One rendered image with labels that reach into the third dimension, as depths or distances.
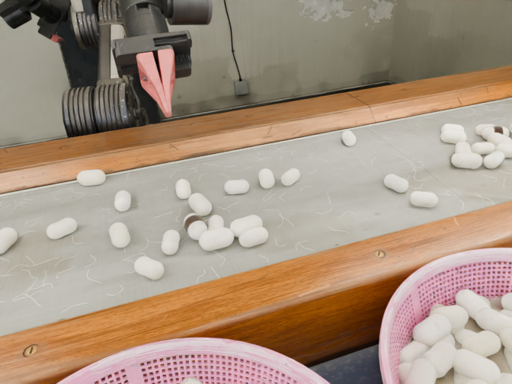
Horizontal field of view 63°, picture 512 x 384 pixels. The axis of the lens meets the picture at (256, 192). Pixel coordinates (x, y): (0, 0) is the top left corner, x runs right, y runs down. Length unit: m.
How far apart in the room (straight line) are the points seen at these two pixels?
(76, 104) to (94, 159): 0.23
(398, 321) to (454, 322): 0.05
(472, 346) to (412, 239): 0.11
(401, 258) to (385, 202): 0.14
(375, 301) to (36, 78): 2.36
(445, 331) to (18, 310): 0.38
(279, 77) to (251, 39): 0.31
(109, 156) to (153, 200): 0.13
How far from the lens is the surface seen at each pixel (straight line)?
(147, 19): 0.61
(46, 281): 0.48
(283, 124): 0.70
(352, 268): 0.39
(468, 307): 0.42
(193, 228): 0.46
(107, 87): 0.89
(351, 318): 0.41
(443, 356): 0.37
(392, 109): 0.79
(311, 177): 0.58
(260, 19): 2.69
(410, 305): 0.39
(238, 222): 0.46
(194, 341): 0.33
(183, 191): 0.54
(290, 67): 2.82
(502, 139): 0.70
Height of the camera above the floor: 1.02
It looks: 31 degrees down
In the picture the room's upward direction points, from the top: 4 degrees counter-clockwise
